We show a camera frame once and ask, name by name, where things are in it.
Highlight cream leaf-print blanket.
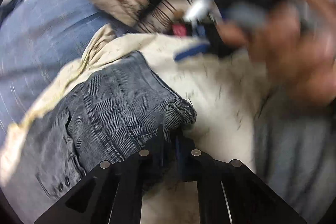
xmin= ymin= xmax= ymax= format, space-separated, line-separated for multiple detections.
xmin=1 ymin=25 xmax=269 ymax=223

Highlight grey denim pants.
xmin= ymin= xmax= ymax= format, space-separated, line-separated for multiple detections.
xmin=7 ymin=51 xmax=196 ymax=200

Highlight blue plaid duvet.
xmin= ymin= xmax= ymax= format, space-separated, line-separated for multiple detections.
xmin=1 ymin=0 xmax=122 ymax=141

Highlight person's right hand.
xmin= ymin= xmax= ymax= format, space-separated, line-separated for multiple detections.
xmin=217 ymin=0 xmax=335 ymax=107

